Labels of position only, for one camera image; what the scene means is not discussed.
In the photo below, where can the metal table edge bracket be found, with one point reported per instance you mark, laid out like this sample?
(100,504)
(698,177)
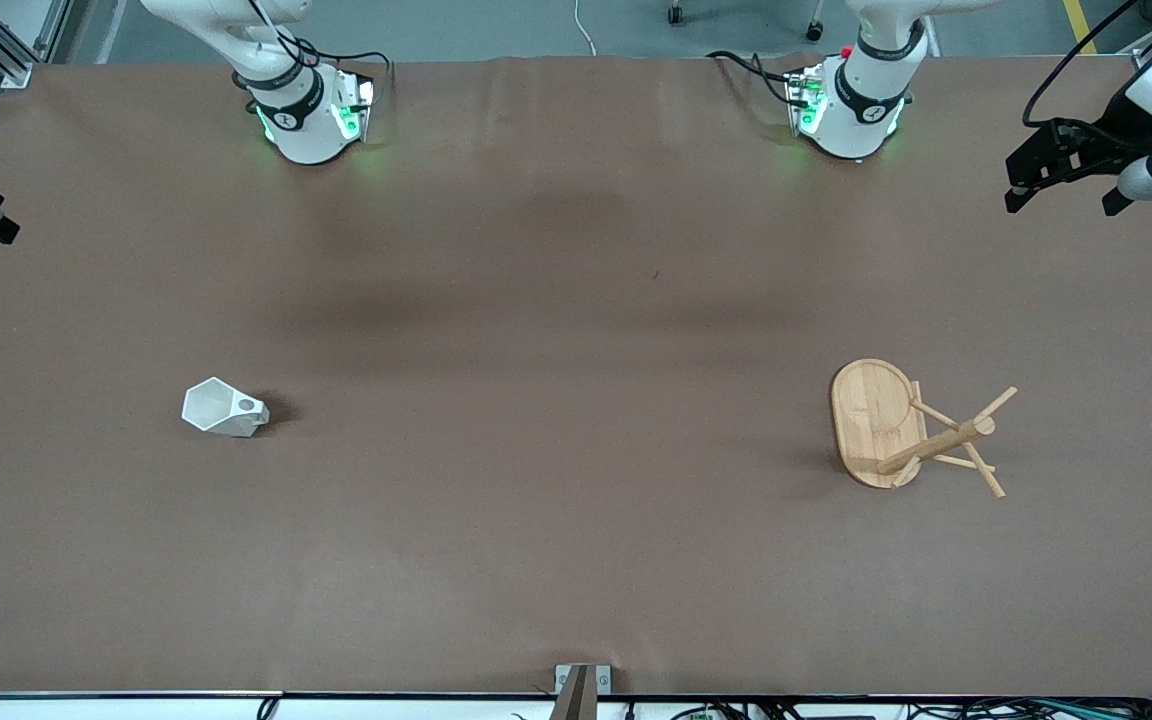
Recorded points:
(581,690)

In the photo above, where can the wooden cup rack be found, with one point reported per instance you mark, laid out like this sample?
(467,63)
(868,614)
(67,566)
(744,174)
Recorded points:
(871,420)

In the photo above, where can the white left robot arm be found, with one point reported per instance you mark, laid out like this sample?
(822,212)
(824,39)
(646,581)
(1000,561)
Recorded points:
(861,110)

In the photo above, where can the white angular cup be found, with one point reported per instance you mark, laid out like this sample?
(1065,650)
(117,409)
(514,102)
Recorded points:
(216,405)

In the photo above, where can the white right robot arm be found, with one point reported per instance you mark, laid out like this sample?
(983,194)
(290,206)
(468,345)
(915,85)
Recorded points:
(301,130)

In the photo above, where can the brown paper table cover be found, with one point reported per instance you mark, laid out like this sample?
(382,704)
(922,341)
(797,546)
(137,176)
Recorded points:
(576,400)

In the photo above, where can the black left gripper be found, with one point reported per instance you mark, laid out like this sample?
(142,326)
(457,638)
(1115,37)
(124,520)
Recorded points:
(1108,138)

